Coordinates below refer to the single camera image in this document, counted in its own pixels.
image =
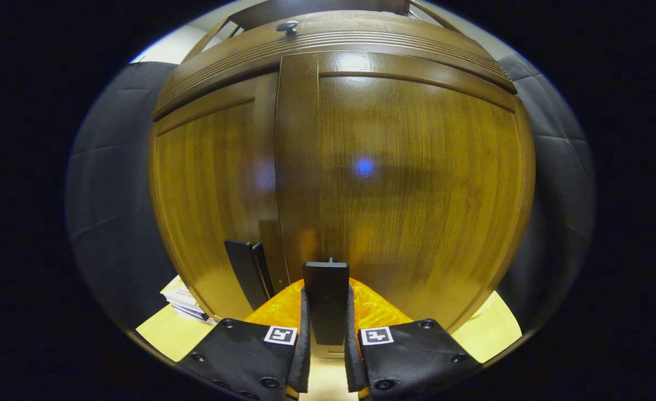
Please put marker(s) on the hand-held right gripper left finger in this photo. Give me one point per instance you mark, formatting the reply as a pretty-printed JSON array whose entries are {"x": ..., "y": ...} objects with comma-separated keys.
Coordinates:
[{"x": 303, "y": 345}]

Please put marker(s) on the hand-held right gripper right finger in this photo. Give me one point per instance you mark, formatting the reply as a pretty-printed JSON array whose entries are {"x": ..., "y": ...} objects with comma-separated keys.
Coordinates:
[{"x": 352, "y": 351}]

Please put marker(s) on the wooden shoe cabinet door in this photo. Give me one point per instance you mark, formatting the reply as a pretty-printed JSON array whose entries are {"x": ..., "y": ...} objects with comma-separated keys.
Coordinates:
[
  {"x": 205, "y": 184},
  {"x": 417, "y": 195}
]

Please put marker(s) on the wooden double-door shoe cabinet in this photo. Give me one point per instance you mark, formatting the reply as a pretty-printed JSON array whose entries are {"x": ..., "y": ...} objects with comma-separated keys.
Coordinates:
[{"x": 317, "y": 6}]

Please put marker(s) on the wooden cabinet drawer black knob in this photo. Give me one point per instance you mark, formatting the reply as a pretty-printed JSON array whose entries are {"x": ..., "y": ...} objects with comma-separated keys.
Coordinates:
[{"x": 350, "y": 28}]

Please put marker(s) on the thin white book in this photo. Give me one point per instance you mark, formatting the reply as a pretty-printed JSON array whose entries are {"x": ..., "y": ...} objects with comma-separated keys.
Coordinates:
[{"x": 202, "y": 319}]

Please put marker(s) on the blue spine book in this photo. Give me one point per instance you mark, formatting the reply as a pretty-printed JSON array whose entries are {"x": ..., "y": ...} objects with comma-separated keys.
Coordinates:
[{"x": 191, "y": 311}]

